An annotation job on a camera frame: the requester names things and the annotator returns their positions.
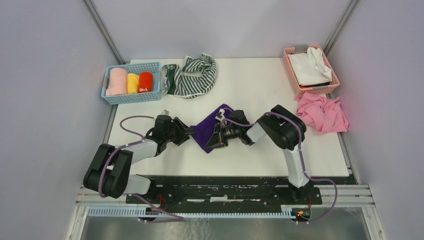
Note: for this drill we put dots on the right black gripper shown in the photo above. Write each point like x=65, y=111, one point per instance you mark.
x=218, y=139

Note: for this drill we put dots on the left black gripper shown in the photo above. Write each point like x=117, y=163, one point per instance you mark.
x=183, y=131

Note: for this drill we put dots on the purple towel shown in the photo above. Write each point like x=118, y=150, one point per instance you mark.
x=204, y=130

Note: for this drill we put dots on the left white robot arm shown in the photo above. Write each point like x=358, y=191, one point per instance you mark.
x=109, y=172

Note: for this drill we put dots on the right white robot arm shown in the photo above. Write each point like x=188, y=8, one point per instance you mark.
x=286, y=131

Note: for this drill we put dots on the green white striped towel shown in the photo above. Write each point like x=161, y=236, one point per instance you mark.
x=196, y=77

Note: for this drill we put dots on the red rolled towel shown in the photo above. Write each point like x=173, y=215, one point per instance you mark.
x=146, y=80

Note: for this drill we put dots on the yellow rolled towel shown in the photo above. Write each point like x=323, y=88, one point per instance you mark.
x=132, y=83

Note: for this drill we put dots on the blue plastic basket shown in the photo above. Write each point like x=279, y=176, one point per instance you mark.
x=154, y=95

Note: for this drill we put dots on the pink rolled towel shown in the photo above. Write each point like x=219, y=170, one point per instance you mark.
x=117, y=85

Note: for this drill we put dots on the pink crumpled towel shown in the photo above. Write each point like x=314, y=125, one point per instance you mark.
x=325, y=115

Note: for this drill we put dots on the white folded cloth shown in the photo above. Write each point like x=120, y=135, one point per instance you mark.
x=309, y=67

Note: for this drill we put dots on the pink plastic basket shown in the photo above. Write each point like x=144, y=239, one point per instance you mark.
x=313, y=89

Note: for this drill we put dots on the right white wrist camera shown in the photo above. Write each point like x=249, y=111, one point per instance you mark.
x=220, y=115

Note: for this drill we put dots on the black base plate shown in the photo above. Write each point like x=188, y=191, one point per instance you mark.
x=214, y=194

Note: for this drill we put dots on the aluminium frame rails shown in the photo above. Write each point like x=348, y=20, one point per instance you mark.
x=346, y=210

